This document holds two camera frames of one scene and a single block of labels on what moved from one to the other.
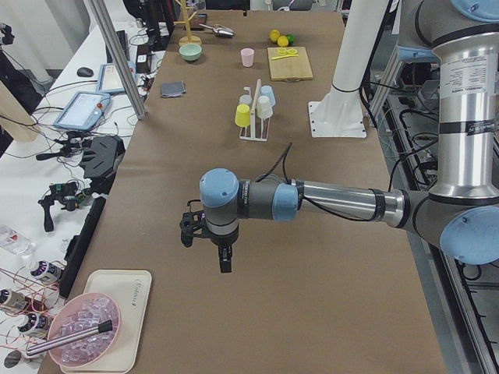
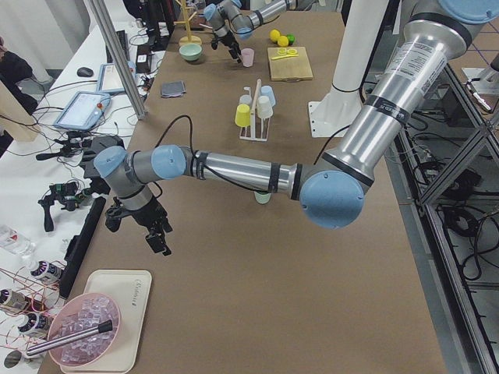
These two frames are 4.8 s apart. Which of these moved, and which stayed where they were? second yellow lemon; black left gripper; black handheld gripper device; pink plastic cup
Moved: black left gripper
Stayed: black handheld gripper device; pink plastic cup; second yellow lemon
